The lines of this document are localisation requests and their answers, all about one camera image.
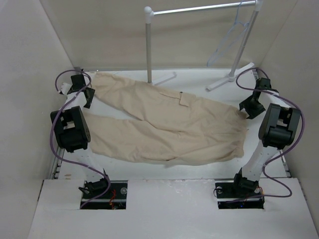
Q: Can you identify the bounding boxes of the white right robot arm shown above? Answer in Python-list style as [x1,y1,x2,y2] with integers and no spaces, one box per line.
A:
[231,78,302,197]

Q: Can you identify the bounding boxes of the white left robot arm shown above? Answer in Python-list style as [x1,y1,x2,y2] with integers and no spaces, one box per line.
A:
[50,73,112,199]

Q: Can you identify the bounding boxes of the beige trousers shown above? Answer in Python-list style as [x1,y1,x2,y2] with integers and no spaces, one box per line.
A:
[85,72,247,165]

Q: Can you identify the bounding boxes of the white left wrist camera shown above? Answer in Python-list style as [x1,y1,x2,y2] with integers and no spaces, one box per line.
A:
[58,83,72,95]

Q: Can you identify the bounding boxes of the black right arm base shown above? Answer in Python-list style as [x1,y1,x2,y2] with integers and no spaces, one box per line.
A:
[213,173,265,210]

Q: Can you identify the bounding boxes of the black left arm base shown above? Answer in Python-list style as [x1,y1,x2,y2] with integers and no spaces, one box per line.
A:
[78,178,128,210]

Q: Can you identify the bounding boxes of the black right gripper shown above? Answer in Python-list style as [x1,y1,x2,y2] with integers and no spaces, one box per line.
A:
[239,96,266,120]

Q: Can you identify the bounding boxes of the white clothes rack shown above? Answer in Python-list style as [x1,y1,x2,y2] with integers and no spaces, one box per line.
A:
[143,0,263,91]

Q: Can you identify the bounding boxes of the light blue clothes hanger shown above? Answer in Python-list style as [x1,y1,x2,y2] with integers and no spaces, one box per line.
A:
[206,0,250,67]

